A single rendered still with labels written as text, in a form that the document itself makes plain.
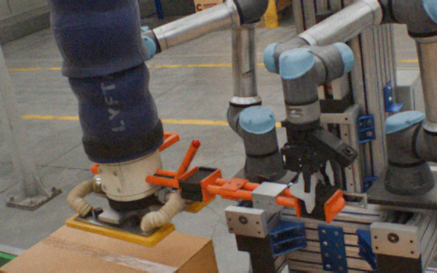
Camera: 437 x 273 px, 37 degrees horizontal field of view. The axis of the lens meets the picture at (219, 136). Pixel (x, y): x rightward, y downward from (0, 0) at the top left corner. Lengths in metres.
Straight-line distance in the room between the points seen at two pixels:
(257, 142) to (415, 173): 0.52
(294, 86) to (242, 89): 0.88
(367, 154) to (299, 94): 0.88
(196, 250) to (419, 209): 0.69
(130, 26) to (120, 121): 0.25
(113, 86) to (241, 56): 0.67
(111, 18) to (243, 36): 0.68
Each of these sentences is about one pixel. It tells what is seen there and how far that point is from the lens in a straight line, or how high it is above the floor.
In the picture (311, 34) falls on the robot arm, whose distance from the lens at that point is 1.59.
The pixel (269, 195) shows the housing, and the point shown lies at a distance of 1.54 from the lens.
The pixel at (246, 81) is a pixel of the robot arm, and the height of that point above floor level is 1.35.
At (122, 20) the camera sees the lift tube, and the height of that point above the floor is 1.72.
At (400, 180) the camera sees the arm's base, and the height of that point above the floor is 1.09.
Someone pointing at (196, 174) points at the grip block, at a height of 1.29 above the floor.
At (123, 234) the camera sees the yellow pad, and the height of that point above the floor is 1.17.
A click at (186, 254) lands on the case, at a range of 2.05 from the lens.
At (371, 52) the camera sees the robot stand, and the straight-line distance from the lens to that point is 2.09.
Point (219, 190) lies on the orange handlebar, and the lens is 1.63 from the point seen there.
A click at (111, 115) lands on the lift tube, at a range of 1.70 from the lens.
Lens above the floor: 1.98
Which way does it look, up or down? 21 degrees down
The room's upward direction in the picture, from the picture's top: 11 degrees counter-clockwise
